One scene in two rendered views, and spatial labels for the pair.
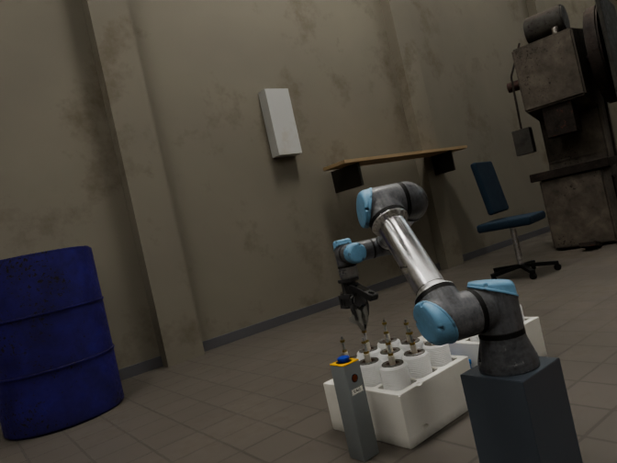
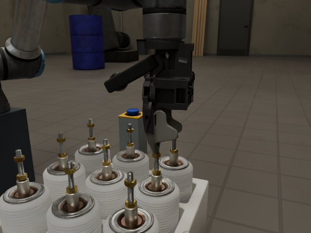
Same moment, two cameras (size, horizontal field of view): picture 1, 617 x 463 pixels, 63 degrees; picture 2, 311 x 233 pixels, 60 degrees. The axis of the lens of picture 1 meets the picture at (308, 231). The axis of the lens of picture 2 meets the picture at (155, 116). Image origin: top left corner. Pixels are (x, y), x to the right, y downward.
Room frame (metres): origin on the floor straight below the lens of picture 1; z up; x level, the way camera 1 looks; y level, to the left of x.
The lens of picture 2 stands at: (2.41, -0.38, 0.54)
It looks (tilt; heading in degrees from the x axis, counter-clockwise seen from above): 16 degrees down; 150
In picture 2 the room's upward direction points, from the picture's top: straight up
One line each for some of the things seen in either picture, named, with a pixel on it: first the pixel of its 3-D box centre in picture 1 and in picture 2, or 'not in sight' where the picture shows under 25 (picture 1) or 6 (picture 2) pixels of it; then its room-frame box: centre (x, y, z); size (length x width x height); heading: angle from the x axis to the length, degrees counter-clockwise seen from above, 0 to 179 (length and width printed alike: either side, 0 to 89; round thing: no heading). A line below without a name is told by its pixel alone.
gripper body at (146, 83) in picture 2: (351, 292); (167, 75); (2.00, -0.11, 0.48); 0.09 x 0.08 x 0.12; 43
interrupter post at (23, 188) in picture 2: not in sight; (23, 187); (1.87, -0.37, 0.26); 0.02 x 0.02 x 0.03
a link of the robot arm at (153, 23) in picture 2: (348, 272); (164, 29); (1.99, -0.12, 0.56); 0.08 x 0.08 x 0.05
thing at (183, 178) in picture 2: not in sight; (172, 195); (1.91, -0.04, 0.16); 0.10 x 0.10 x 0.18
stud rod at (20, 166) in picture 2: not in sight; (20, 168); (1.87, -0.37, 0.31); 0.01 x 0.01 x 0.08
